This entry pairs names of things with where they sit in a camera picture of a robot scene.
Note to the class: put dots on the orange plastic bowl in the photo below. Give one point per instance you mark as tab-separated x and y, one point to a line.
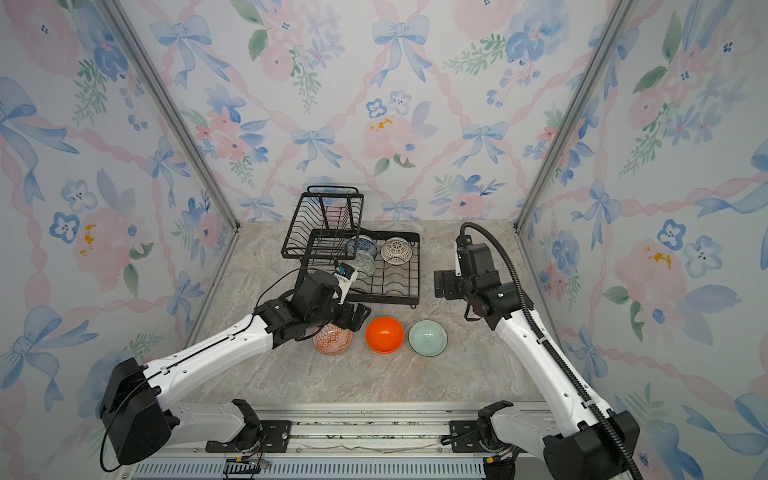
384	335

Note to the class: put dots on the mint green lined bowl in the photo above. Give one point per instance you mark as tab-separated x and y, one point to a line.
427	338

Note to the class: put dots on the green patterned bowl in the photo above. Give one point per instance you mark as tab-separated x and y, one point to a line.
364	265

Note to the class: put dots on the black wire dish rack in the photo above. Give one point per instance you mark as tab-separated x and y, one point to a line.
326	231

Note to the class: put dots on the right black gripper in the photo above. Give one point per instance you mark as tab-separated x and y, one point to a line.
450	285

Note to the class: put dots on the blue floral bowl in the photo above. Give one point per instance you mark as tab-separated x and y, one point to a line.
362	244

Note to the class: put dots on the left aluminium corner post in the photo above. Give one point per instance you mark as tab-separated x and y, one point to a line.
117	18

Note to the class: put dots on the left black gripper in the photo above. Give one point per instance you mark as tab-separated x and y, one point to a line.
349	315

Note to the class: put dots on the pink patterned bowl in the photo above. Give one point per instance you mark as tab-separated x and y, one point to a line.
332	340

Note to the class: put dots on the right aluminium corner post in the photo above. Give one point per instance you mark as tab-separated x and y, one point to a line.
613	30

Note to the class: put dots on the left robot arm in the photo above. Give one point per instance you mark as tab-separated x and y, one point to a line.
143	408

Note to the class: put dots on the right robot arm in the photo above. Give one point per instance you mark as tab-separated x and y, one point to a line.
586	437

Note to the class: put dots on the aluminium corner post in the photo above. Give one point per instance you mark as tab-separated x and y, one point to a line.
613	30
117	18

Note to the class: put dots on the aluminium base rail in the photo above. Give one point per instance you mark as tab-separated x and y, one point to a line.
332	443

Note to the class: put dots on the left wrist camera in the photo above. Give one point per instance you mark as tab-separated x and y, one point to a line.
345	275

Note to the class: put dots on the white brown lattice bowl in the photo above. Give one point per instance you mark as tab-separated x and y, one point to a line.
396	251

